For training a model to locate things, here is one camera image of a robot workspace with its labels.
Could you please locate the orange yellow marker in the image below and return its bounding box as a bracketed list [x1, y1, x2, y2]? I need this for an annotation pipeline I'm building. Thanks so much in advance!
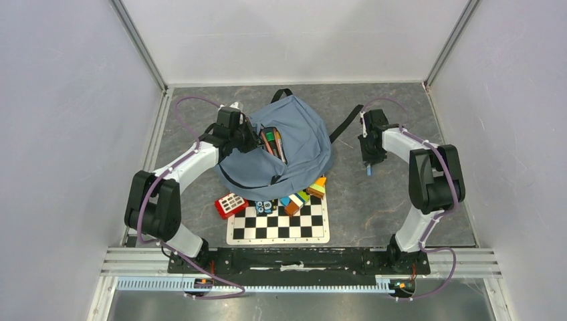
[275, 130, 284, 156]

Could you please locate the blue grey backpack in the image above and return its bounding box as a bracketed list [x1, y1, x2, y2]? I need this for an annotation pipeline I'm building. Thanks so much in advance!
[215, 88, 362, 201]

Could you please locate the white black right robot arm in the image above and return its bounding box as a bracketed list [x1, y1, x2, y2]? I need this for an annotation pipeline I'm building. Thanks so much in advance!
[358, 110, 465, 273]

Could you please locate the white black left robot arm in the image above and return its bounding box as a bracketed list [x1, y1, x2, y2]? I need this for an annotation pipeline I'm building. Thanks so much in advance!
[124, 102, 260, 273]

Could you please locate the red toy block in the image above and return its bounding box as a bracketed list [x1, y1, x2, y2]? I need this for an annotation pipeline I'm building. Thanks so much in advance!
[214, 193, 249, 220]

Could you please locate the blue owl toy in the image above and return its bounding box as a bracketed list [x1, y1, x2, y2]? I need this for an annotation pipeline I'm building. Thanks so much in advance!
[255, 199, 278, 217]

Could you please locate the multicolour toy brick stack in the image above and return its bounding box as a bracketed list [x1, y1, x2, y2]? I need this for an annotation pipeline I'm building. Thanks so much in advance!
[279, 176, 327, 217]

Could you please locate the black white chess mat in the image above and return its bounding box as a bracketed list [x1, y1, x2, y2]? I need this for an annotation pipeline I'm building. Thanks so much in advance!
[226, 196, 330, 245]

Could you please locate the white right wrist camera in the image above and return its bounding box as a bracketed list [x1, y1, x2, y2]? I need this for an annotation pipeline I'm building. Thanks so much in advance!
[359, 111, 368, 138]

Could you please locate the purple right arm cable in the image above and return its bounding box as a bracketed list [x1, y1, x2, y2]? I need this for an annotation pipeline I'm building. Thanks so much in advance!
[360, 97, 460, 302]

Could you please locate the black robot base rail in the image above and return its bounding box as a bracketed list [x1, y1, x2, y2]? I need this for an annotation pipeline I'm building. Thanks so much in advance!
[167, 246, 431, 300]

